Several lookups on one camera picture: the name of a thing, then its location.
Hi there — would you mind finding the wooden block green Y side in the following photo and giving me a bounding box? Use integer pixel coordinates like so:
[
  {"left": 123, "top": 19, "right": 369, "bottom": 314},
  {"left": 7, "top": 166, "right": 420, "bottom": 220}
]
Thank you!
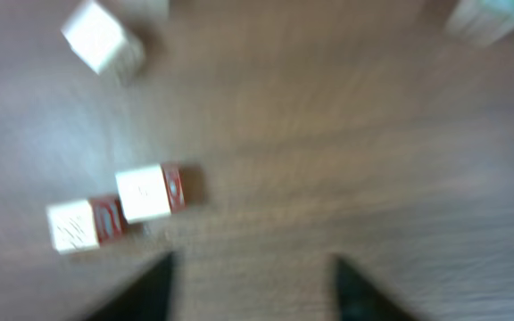
[{"left": 46, "top": 194, "right": 127, "bottom": 254}]

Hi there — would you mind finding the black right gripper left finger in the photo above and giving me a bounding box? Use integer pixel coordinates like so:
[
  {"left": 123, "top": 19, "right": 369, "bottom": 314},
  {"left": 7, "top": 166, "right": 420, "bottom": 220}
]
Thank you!
[{"left": 83, "top": 251, "right": 176, "bottom": 321}]

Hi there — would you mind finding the wooden block number 4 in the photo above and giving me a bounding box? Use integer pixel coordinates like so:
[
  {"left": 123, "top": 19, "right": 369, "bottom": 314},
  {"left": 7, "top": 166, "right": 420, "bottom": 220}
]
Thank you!
[{"left": 61, "top": 1, "right": 145, "bottom": 84}]

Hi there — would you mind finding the wooden block green E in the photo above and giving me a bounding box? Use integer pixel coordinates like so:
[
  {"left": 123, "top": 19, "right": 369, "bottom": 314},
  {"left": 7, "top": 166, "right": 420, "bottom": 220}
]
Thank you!
[{"left": 444, "top": 0, "right": 514, "bottom": 46}]

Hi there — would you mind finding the wooden block animal drawing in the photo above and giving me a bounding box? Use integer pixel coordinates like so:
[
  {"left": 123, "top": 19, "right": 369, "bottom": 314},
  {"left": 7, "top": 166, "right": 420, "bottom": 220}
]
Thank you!
[{"left": 120, "top": 0, "right": 171, "bottom": 18}]

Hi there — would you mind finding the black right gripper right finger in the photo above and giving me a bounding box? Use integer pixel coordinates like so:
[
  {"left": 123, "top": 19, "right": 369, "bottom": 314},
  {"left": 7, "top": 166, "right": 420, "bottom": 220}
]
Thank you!
[{"left": 333, "top": 256, "right": 418, "bottom": 321}]

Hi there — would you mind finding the wooden block red top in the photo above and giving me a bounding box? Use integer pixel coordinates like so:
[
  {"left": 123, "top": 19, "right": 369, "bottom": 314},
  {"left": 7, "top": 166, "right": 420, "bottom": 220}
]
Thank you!
[{"left": 115, "top": 164, "right": 186, "bottom": 224}]

